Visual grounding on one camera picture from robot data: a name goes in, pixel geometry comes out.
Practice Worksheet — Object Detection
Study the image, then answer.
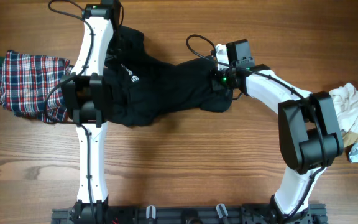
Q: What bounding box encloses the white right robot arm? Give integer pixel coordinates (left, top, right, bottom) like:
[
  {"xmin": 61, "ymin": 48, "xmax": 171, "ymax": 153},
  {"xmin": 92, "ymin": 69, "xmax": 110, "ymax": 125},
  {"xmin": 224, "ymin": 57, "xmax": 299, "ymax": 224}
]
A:
[{"xmin": 211, "ymin": 39, "xmax": 344, "ymax": 223}]

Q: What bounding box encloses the plaid folded shirt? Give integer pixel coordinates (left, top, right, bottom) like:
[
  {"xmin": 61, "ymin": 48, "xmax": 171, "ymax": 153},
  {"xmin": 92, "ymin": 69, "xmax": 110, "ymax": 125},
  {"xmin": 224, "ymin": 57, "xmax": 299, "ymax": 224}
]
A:
[{"xmin": 0, "ymin": 50, "xmax": 71, "ymax": 123}]

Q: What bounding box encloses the black t-shirt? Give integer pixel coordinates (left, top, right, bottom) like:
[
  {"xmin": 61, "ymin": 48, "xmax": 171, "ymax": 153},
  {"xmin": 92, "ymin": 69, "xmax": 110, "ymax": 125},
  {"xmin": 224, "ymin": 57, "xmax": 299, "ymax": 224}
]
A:
[{"xmin": 103, "ymin": 26, "xmax": 233, "ymax": 126}]

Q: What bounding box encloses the white crumpled cloth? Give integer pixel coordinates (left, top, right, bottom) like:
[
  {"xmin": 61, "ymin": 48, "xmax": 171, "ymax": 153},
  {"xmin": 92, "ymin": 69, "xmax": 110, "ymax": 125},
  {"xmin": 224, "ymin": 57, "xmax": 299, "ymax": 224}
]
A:
[{"xmin": 329, "ymin": 83, "xmax": 358, "ymax": 134}]

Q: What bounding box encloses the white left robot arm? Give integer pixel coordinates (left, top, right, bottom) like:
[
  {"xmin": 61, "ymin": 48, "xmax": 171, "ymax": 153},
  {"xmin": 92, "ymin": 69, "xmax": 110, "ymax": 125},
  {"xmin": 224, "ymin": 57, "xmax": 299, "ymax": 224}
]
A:
[{"xmin": 62, "ymin": 1, "xmax": 122, "ymax": 223}]

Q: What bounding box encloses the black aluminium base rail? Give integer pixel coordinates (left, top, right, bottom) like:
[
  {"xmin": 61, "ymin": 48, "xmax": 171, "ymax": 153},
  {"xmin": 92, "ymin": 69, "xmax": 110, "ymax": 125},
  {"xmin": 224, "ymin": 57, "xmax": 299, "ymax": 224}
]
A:
[{"xmin": 51, "ymin": 203, "xmax": 329, "ymax": 224}]

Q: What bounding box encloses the tan crumpled cloth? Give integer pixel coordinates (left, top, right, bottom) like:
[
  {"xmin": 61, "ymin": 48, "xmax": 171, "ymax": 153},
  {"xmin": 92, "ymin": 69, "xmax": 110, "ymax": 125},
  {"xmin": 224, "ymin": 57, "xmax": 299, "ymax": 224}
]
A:
[{"xmin": 340, "ymin": 131, "xmax": 358, "ymax": 148}]

